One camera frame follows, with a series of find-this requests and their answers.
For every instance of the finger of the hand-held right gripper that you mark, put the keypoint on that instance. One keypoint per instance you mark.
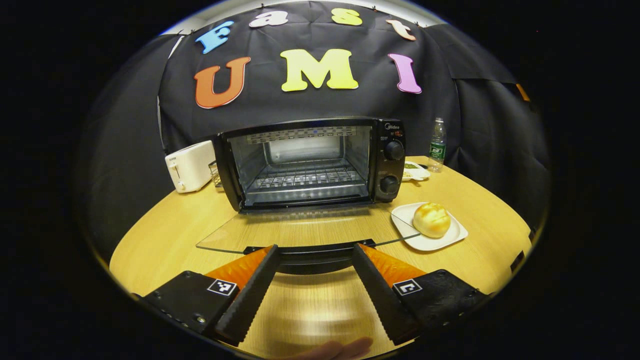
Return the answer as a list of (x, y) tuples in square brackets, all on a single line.
[(523, 93)]

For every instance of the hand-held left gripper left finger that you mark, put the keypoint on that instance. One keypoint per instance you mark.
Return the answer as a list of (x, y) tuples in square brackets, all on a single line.
[(250, 300)]

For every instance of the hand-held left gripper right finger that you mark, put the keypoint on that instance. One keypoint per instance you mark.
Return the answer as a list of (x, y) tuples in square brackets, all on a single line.
[(382, 305)]

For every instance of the golden bread bun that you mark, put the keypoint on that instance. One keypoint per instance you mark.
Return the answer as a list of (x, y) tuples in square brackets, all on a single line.
[(431, 220)]

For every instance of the black electric oven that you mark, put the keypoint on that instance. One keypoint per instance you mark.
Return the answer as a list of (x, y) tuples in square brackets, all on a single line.
[(390, 135)]

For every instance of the white square plate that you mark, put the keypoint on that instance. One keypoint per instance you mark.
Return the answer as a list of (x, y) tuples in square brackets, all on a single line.
[(406, 220)]

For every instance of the clear plastic water bottle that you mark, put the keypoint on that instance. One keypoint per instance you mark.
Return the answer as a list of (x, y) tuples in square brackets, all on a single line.
[(437, 150)]

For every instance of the white divided snack dish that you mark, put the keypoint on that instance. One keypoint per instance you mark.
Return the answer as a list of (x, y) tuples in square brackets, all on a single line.
[(419, 174)]

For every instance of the white toaster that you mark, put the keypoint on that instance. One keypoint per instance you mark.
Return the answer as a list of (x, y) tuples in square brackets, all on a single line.
[(192, 165)]

